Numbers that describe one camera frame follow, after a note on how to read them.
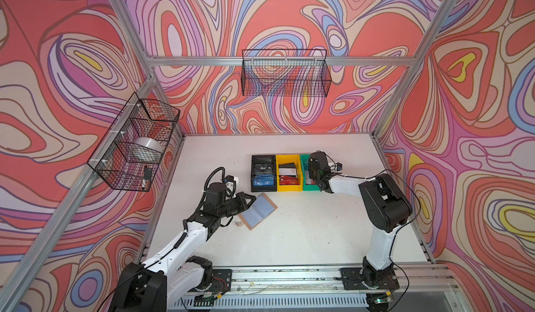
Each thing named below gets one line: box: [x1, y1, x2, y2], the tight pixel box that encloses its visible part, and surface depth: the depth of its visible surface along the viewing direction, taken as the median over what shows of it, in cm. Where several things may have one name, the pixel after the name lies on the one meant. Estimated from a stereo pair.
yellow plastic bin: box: [275, 154, 304, 192], surface depth 101 cm
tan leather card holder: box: [238, 192, 278, 231], surface depth 91 cm
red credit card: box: [279, 175, 301, 186], surface depth 101 cm
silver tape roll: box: [133, 136, 165, 154], surface depth 73 cm
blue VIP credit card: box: [252, 174, 275, 186], surface depth 101 cm
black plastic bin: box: [250, 154, 278, 193], surface depth 103 cm
